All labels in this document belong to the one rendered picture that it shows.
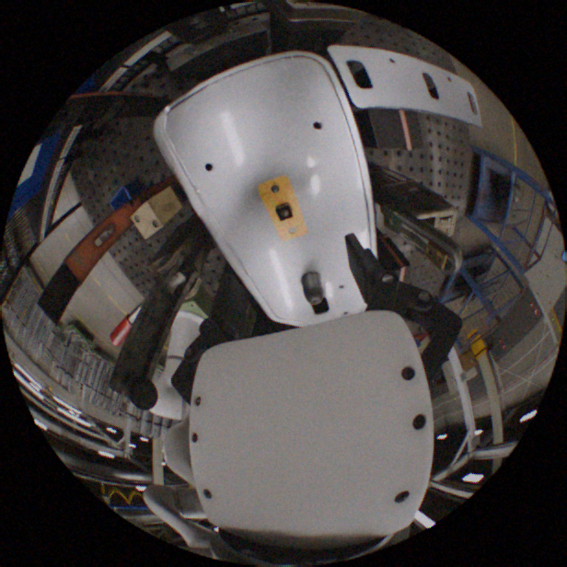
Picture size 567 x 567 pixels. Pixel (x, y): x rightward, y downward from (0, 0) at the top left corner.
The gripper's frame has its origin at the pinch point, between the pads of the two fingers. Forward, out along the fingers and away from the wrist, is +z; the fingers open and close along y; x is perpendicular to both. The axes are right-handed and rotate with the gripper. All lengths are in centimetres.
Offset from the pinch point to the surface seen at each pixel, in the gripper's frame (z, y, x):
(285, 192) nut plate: 11.7, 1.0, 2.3
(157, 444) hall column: -158, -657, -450
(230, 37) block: 11.9, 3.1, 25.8
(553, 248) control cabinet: 27, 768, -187
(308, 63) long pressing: 12.0, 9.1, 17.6
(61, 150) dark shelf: 9.1, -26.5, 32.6
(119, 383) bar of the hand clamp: -8.5, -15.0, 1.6
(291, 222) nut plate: 11.8, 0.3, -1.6
